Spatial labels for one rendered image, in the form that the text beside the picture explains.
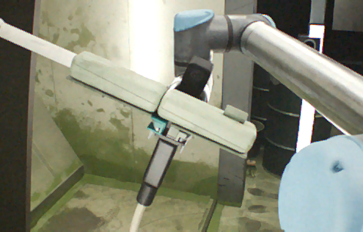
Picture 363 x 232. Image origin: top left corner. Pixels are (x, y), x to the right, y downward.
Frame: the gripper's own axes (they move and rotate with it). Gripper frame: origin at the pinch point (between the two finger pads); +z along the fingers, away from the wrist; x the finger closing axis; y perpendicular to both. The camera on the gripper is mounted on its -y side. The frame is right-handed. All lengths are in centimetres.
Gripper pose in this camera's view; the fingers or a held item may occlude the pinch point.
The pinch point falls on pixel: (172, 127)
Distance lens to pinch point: 58.2
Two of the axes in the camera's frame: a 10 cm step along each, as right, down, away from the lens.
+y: -3.9, 8.4, 3.7
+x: -9.1, -4.2, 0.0
